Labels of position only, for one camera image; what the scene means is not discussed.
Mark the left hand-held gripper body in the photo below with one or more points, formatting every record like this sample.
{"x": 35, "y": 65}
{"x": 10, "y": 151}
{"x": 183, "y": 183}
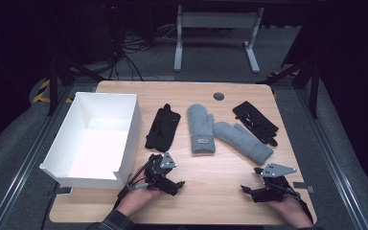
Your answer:
{"x": 159, "y": 175}

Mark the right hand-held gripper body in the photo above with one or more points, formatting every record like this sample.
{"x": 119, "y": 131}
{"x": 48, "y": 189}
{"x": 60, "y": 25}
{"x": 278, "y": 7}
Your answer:
{"x": 274, "y": 191}

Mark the black glove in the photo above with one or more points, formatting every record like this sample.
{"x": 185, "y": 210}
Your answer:
{"x": 255, "y": 121}
{"x": 163, "y": 127}

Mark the plain grey mitten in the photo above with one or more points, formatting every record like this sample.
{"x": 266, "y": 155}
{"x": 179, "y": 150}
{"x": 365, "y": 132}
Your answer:
{"x": 242, "y": 140}

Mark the white box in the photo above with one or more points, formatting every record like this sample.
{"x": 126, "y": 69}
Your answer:
{"x": 102, "y": 143}

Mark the grey mitten with label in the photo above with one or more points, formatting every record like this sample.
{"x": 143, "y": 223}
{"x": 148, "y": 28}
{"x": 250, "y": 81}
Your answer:
{"x": 200, "y": 127}

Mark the person's right hand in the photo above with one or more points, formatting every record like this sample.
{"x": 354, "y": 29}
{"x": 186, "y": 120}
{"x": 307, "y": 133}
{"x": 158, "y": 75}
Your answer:
{"x": 292, "y": 211}

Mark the person's left hand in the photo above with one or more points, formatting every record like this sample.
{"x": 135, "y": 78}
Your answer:
{"x": 137, "y": 201}

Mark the grey table grommet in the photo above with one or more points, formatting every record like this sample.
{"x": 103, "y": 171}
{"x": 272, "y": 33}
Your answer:
{"x": 218, "y": 96}

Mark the black metal stand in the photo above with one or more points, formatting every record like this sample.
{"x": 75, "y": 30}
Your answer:
{"x": 53, "y": 86}
{"x": 314, "y": 92}

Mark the aluminium floor rail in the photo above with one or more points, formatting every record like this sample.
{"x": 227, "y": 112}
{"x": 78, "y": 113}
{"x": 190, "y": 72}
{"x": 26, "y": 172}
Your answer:
{"x": 329, "y": 159}
{"x": 28, "y": 159}

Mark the white desk frame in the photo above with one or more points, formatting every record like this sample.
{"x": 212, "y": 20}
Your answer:
{"x": 218, "y": 19}

